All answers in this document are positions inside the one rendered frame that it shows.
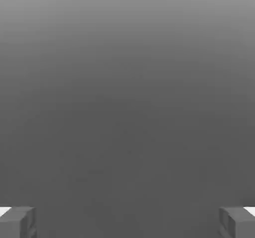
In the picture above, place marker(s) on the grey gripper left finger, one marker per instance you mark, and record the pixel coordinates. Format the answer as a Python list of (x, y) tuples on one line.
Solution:
[(17, 223)]

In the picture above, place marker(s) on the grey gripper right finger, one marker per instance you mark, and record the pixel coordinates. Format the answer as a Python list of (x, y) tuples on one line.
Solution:
[(238, 223)]

